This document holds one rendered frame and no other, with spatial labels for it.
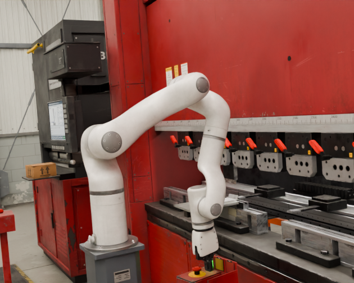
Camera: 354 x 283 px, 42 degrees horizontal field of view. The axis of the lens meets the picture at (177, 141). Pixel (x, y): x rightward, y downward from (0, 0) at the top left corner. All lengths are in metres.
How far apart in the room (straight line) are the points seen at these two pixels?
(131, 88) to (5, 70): 5.99
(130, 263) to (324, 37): 1.01
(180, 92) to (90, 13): 7.82
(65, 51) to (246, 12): 1.38
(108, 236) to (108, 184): 0.18
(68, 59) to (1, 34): 5.91
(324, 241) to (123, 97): 1.66
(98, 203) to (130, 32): 1.65
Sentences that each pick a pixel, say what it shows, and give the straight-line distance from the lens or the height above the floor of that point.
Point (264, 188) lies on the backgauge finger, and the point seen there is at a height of 1.03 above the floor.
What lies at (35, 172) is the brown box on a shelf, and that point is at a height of 1.05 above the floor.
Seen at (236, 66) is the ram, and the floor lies 1.63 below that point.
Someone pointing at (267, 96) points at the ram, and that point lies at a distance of 1.94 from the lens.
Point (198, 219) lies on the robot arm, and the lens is 1.77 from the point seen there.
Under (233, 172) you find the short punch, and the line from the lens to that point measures 2.27.
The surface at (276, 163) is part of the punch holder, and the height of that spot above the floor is 1.21.
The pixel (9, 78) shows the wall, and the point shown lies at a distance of 8.83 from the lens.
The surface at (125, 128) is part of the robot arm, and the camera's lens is 1.57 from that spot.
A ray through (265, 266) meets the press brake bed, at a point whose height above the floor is 0.82.
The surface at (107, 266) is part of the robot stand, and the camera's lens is 1.61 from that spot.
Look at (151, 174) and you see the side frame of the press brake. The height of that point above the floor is 1.05.
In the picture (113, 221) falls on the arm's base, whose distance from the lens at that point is 1.61.
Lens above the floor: 1.44
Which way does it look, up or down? 3 degrees down
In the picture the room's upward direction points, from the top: 4 degrees counter-clockwise
